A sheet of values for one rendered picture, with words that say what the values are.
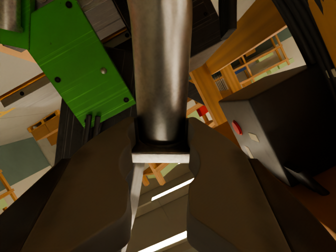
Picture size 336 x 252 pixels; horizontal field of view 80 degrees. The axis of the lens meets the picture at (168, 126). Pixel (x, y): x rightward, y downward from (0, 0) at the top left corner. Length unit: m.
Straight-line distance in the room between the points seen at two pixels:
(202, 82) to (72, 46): 0.86
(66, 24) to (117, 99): 0.15
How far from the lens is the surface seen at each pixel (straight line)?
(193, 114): 3.81
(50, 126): 6.65
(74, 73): 0.41
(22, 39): 0.43
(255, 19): 0.61
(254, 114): 0.32
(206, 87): 1.16
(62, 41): 0.41
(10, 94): 0.61
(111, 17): 0.93
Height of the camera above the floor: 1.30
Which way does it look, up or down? 5 degrees up
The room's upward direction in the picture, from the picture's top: 152 degrees clockwise
